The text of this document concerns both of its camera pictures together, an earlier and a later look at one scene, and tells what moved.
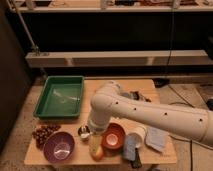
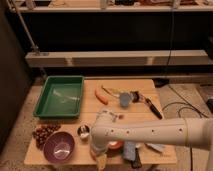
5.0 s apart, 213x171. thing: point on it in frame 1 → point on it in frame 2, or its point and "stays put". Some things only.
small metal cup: [84, 132] stays put
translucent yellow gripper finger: [94, 142] → [101, 160]
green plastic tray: [61, 97] stays put
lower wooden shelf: [119, 58] stays put
